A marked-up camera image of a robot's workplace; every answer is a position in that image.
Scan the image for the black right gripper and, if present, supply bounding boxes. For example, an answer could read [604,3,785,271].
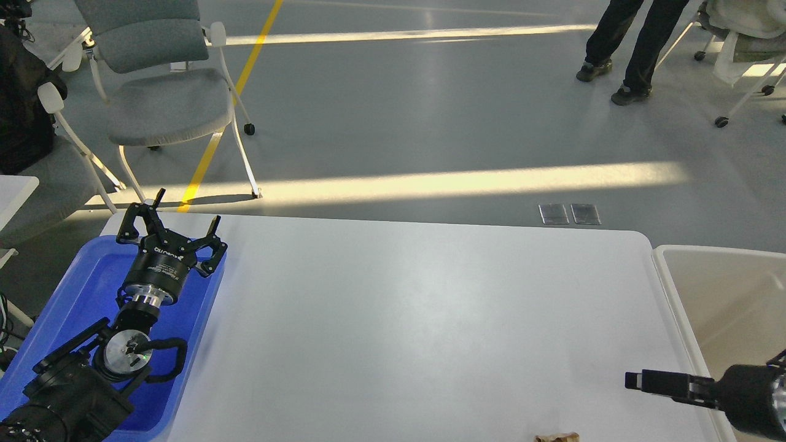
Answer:
[625,351,785,441]

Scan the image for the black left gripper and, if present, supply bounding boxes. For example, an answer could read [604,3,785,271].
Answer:
[116,188,228,304]

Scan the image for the brown paper scrap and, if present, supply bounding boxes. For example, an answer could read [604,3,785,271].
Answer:
[533,433,580,442]

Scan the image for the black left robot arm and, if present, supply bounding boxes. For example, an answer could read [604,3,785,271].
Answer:
[2,193,228,441]

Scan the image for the white plastic bin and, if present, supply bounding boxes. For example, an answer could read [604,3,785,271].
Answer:
[652,244,785,379]

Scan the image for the blue plastic tray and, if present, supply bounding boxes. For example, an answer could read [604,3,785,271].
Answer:
[1,236,225,441]

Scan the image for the grey chair at left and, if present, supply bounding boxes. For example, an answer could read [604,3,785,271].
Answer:
[1,83,118,249]

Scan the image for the white side table corner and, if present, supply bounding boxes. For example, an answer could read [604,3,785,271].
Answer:
[1,174,40,230]

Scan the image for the black bag at left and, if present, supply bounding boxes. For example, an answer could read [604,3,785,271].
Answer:
[1,1,68,174]

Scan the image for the right metal floor plate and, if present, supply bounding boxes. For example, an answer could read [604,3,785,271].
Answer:
[570,203,602,225]

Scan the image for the metal floor plate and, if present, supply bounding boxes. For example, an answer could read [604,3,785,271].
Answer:
[538,203,570,225]
[570,203,602,225]

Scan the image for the left metal floor plate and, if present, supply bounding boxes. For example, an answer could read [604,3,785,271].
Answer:
[538,203,570,225]

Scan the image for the white chair with cloth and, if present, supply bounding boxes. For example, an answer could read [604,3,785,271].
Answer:
[656,1,785,128]

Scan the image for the standing person dark clothes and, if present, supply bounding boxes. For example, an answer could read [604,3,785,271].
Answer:
[576,1,688,106]

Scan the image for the grey chair white frame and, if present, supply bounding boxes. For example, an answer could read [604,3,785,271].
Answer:
[76,1,261,200]

